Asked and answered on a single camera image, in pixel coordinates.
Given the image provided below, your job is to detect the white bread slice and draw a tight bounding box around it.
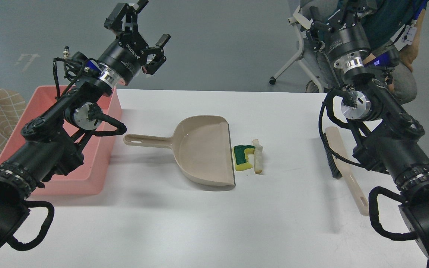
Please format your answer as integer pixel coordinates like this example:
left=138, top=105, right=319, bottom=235
left=252, top=139, right=264, bottom=175

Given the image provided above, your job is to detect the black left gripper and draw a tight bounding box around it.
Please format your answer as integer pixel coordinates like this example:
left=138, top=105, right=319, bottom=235
left=98, top=0, right=171, bottom=85

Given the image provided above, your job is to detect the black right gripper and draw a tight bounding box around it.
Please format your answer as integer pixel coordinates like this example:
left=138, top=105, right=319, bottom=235
left=307, top=0, right=378, bottom=67

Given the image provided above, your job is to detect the pink plastic bin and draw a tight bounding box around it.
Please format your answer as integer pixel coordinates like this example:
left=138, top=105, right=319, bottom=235
left=0, top=86, right=116, bottom=196

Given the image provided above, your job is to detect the white office chair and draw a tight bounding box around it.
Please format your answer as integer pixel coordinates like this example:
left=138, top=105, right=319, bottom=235
left=268, top=0, right=337, bottom=93

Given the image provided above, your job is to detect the beige plastic dustpan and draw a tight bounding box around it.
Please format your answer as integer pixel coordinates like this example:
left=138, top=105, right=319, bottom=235
left=124, top=115, right=236, bottom=187

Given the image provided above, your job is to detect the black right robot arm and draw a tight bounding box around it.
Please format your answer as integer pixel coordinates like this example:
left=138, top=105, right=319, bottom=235
left=301, top=0, right=429, bottom=264

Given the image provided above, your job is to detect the yellow green sponge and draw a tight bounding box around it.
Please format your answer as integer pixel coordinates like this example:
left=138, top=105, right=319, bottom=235
left=232, top=145, right=255, bottom=171

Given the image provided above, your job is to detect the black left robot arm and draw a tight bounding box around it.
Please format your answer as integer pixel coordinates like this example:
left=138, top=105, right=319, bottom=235
left=0, top=0, right=170, bottom=251

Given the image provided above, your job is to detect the beige hand brush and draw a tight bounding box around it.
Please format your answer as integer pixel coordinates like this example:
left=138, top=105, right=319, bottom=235
left=325, top=127, right=369, bottom=217

